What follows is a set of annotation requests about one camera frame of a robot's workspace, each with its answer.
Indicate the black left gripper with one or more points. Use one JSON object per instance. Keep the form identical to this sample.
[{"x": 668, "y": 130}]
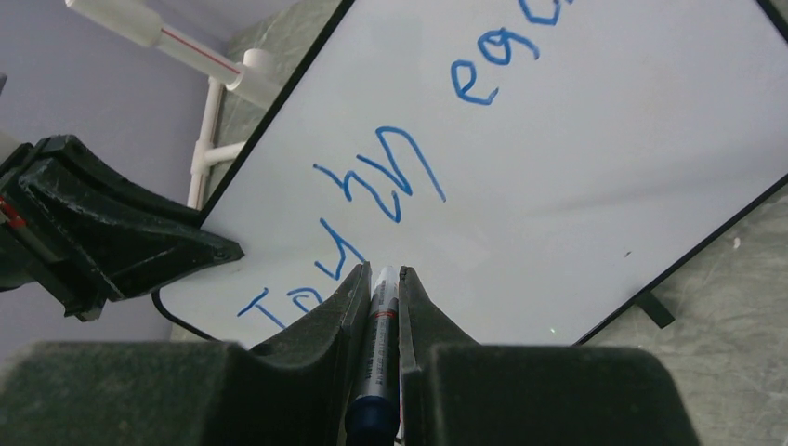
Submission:
[{"x": 88, "y": 234}]

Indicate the white whiteboard black frame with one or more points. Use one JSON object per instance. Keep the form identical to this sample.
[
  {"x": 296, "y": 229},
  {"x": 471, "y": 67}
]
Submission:
[{"x": 538, "y": 163}]

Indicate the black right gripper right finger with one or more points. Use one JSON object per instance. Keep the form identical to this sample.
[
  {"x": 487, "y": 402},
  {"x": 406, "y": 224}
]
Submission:
[{"x": 456, "y": 391}]

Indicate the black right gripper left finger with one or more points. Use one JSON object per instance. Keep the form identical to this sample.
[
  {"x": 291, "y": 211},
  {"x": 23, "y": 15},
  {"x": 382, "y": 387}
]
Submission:
[{"x": 292, "y": 389}]

